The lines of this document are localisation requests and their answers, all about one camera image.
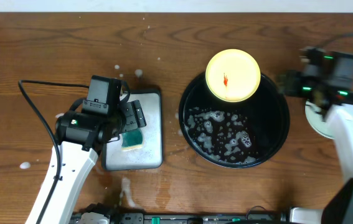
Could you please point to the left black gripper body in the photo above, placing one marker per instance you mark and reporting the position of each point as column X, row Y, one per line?
column 136, row 115

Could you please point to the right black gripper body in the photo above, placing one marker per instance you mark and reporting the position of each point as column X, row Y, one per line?
column 296, row 82

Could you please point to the green yellow sponge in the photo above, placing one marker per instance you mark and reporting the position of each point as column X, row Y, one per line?
column 132, row 140

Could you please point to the light blue plate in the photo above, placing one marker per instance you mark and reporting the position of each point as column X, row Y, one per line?
column 315, row 119

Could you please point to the yellow plate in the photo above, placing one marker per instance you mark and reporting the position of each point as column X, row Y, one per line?
column 232, row 75

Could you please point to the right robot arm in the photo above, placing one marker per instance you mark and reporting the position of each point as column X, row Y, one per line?
column 339, row 120

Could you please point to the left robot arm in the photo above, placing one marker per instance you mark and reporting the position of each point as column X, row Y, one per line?
column 73, row 158

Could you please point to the rectangular black soap tray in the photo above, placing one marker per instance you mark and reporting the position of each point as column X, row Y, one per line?
column 150, row 155

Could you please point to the round black tray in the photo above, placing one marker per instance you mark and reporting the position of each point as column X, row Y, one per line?
column 234, row 135

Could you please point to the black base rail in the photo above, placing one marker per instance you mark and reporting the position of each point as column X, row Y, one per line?
column 100, row 213

